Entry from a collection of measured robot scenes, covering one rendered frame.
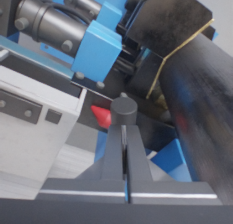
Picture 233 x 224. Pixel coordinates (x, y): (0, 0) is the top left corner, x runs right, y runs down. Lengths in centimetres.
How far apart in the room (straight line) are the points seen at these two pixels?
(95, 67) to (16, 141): 31
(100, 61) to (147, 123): 26
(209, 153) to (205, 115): 7
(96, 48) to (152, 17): 17
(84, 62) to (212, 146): 38
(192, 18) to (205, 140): 33
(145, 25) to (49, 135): 39
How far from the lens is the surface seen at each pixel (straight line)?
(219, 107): 32
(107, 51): 47
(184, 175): 66
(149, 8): 48
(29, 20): 53
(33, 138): 51
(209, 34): 109
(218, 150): 28
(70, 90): 46
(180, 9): 50
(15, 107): 42
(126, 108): 15
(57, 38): 52
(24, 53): 52
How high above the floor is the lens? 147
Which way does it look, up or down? 50 degrees down
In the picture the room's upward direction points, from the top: 178 degrees counter-clockwise
